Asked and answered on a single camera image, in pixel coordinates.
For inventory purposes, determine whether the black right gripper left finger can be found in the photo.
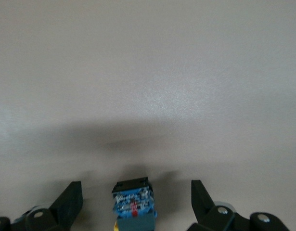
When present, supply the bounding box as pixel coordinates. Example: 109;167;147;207
0;180;84;231

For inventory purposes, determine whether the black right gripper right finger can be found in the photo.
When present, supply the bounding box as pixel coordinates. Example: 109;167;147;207
186;180;293;231

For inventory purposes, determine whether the yellow push button switch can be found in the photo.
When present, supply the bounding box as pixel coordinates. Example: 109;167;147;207
111;177;158;231

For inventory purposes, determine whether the brown paper table cover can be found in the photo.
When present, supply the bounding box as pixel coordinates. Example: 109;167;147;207
0;0;296;231

